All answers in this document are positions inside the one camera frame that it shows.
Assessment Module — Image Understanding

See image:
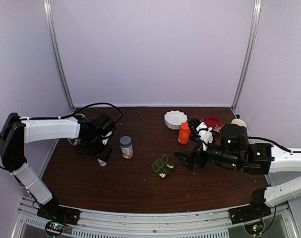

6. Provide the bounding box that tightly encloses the small white pill bottle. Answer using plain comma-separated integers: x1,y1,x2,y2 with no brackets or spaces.
98,160,107,167

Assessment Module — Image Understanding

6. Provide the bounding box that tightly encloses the green weekly pill organizer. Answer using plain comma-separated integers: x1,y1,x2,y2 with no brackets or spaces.
151,154,176,179

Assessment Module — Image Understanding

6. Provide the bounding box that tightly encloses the red floral plate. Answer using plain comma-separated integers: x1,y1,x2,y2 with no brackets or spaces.
203,117,224,134

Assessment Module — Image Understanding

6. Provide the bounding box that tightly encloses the left aluminium frame post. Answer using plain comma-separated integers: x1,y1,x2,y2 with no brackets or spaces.
43,0,74,111

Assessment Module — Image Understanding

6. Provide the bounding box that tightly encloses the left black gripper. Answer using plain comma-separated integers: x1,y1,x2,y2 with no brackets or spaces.
84,135,113,162

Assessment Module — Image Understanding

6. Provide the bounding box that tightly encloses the grey lid pill bottle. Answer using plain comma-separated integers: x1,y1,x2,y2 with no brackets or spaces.
120,136,133,159

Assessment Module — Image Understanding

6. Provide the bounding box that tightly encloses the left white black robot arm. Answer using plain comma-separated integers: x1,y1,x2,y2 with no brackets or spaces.
0,113,116,220

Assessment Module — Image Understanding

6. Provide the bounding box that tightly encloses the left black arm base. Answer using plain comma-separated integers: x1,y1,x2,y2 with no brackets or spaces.
34,195,81,238

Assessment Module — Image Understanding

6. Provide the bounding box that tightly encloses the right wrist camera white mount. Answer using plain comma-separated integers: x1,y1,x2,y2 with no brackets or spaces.
188,118,213,151

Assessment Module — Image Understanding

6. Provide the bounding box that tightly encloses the aluminium frame post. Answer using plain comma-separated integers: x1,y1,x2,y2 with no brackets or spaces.
231,0,262,114
43,0,74,111

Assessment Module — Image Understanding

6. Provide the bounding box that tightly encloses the cream ceramic mug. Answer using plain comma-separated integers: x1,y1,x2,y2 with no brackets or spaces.
231,119,247,127

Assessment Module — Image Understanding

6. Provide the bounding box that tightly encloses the right aluminium frame post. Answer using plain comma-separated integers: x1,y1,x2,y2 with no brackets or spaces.
231,0,262,114

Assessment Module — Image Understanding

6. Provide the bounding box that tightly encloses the orange pill bottle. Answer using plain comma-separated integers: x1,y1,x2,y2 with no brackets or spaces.
178,122,190,144

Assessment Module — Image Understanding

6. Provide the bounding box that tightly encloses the white fluted ceramic bowl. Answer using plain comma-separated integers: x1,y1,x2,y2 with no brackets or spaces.
164,110,188,130

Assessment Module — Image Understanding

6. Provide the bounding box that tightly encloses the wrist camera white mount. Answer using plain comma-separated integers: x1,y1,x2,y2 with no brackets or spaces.
100,131,113,145
188,118,213,151

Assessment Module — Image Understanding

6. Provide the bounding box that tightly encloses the front aluminium rail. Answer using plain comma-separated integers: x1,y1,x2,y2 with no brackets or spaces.
9,196,300,238

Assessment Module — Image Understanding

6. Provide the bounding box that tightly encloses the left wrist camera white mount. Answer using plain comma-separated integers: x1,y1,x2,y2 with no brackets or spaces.
100,131,113,145

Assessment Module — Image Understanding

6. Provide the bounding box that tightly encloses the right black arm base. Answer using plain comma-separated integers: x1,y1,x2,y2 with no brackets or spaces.
229,188,272,237

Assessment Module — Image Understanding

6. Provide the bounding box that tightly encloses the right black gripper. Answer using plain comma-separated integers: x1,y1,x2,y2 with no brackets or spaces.
174,135,241,171

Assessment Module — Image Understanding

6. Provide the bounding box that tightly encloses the paper cup with orange contents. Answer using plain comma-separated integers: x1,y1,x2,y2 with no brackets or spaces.
67,114,85,146

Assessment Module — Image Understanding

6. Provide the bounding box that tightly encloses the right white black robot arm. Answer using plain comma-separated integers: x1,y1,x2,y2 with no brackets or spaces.
174,123,301,219

